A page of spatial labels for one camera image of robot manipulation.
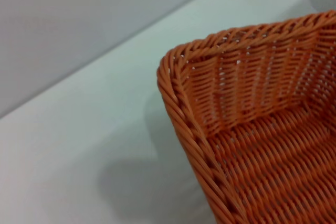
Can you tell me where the orange woven plastic basket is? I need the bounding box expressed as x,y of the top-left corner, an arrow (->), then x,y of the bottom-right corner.
156,10 -> 336,224

